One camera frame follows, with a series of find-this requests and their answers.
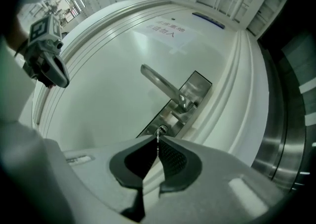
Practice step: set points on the blue door sign plate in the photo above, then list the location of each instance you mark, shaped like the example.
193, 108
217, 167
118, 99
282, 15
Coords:
208, 20

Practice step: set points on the silver door lock plate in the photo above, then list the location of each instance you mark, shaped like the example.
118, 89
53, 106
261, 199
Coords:
195, 84

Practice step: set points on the person's left forearm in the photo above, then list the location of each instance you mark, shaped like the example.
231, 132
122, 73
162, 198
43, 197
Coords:
17, 35

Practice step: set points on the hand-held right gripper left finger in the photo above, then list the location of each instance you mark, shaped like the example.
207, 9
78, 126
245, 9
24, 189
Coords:
98, 168

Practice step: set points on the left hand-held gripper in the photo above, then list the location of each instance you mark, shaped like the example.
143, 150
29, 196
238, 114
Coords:
43, 31

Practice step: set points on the steel and black pillar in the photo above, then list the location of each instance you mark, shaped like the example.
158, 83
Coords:
271, 148

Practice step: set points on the ceiling tube light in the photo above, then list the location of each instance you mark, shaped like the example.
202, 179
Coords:
79, 0

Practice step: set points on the white taped paper sheet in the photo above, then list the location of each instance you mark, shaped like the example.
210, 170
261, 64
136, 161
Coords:
308, 85

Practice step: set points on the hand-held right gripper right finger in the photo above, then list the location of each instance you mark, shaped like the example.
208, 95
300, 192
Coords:
209, 188

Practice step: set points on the paper notice with red lettering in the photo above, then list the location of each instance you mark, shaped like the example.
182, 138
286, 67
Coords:
168, 36

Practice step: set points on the small key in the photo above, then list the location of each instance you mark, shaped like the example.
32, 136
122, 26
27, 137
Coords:
158, 136

